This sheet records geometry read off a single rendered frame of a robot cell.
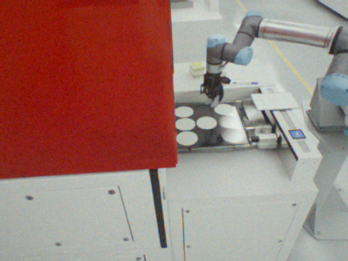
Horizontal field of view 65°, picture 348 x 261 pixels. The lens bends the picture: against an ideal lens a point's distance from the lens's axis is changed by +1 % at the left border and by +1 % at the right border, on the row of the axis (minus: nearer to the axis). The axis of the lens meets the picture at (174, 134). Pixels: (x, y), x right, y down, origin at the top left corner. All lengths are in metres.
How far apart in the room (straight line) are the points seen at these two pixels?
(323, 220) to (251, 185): 1.10
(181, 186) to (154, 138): 0.58
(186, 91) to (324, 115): 0.71
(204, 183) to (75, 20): 0.88
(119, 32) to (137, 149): 0.28
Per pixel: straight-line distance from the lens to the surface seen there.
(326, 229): 2.22
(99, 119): 0.62
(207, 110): 1.48
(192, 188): 1.19
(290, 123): 1.37
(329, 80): 1.04
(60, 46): 0.56
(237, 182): 1.23
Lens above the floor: 1.75
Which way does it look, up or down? 40 degrees down
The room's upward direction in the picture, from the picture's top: 3 degrees counter-clockwise
